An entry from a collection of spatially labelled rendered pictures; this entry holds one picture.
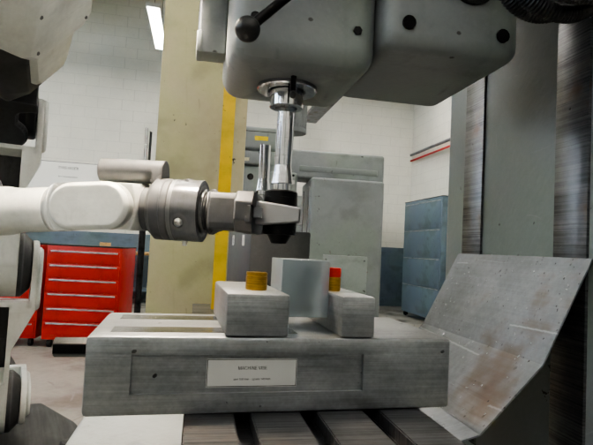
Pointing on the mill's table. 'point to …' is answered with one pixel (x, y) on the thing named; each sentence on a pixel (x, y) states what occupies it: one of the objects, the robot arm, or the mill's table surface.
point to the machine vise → (263, 364)
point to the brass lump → (256, 281)
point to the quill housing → (301, 47)
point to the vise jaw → (251, 310)
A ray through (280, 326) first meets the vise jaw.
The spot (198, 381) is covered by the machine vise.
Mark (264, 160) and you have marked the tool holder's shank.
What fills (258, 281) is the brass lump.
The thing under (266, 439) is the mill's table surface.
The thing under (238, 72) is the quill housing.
